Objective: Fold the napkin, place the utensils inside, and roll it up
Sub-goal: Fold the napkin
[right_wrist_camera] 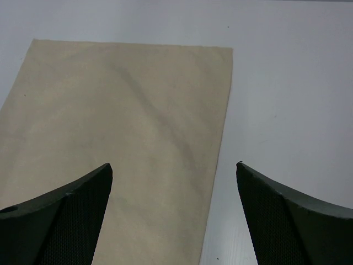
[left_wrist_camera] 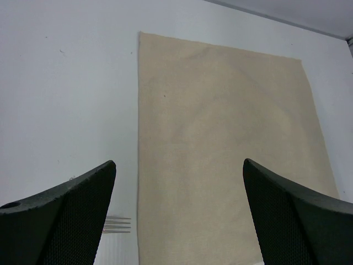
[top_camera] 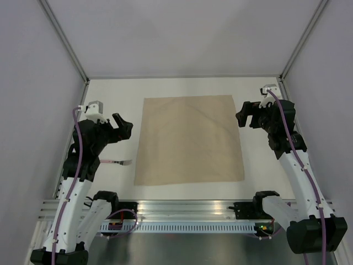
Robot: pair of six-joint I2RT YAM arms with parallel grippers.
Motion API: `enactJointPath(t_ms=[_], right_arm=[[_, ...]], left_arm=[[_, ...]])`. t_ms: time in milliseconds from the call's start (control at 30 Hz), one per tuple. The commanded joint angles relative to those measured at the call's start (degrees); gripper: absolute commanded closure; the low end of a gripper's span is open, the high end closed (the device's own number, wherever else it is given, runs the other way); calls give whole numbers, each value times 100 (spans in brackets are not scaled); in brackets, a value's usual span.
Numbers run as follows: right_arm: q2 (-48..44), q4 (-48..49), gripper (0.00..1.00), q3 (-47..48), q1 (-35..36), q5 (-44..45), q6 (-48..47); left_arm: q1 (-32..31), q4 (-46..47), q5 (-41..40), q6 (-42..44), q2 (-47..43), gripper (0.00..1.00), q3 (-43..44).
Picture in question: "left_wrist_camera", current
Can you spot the silver metal fork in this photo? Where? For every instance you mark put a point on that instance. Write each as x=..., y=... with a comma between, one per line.
x=117, y=225

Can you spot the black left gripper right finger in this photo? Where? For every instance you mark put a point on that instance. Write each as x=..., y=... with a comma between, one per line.
x=295, y=224

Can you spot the beige cloth napkin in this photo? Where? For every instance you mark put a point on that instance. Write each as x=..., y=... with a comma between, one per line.
x=202, y=110

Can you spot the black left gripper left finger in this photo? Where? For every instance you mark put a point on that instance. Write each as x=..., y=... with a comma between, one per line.
x=61, y=225

